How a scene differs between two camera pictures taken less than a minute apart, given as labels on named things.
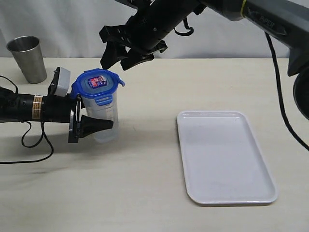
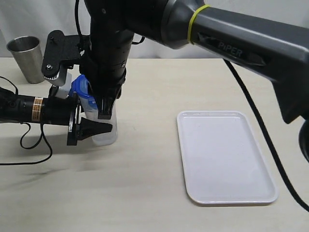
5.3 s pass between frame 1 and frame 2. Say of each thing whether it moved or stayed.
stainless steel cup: stayed
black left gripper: stayed
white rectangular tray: stayed
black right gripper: moved
